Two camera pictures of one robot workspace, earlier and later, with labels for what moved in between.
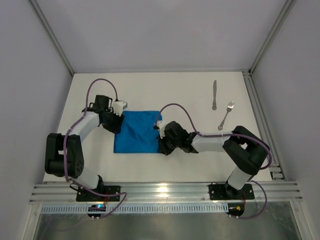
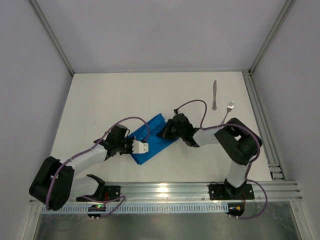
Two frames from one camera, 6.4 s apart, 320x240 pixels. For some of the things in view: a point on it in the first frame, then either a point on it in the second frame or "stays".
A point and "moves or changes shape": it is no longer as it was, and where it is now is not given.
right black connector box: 235,209 stays
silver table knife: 214,106 stays
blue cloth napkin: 136,133 moves or changes shape
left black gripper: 115,122 → 128,145
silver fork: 229,108 stays
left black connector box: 96,207 stays
